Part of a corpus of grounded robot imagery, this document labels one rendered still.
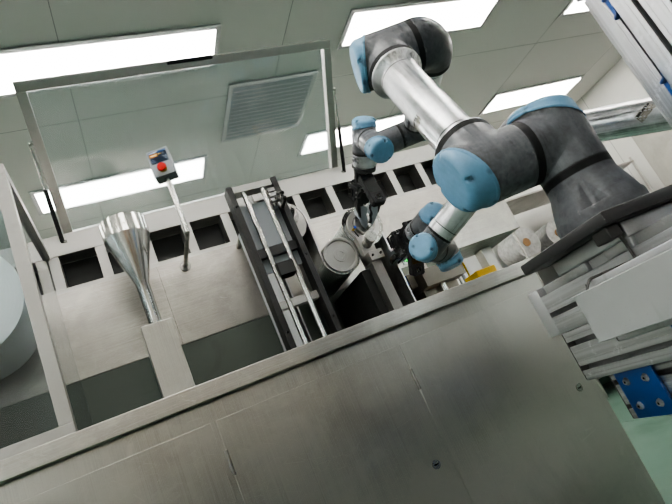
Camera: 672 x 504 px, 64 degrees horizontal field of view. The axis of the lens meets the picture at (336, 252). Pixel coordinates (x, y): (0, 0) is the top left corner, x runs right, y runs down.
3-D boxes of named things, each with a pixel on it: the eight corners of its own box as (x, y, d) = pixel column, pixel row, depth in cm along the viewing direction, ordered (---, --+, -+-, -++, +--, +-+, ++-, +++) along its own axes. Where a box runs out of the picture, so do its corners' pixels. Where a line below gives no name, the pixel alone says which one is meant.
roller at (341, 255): (332, 276, 170) (317, 243, 173) (313, 301, 193) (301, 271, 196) (364, 265, 175) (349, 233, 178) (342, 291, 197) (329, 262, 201)
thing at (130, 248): (160, 418, 144) (101, 235, 159) (161, 424, 156) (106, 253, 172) (210, 398, 149) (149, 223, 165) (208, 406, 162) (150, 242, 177)
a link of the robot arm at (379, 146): (403, 129, 149) (388, 119, 158) (366, 144, 148) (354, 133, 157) (408, 155, 154) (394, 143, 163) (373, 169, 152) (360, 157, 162)
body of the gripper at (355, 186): (367, 193, 180) (366, 159, 174) (381, 202, 173) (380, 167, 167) (347, 198, 177) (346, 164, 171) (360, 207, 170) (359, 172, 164)
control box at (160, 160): (153, 176, 168) (143, 150, 171) (159, 185, 175) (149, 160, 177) (174, 168, 169) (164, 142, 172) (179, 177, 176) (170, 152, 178)
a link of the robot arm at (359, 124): (356, 123, 156) (347, 116, 163) (357, 159, 162) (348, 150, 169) (381, 120, 158) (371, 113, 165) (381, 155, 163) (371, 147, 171)
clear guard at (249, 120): (23, 89, 166) (23, 89, 166) (71, 233, 190) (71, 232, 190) (323, 47, 207) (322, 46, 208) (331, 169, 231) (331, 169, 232)
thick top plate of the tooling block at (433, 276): (428, 286, 174) (419, 270, 176) (385, 321, 209) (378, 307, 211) (466, 272, 180) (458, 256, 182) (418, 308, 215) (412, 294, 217)
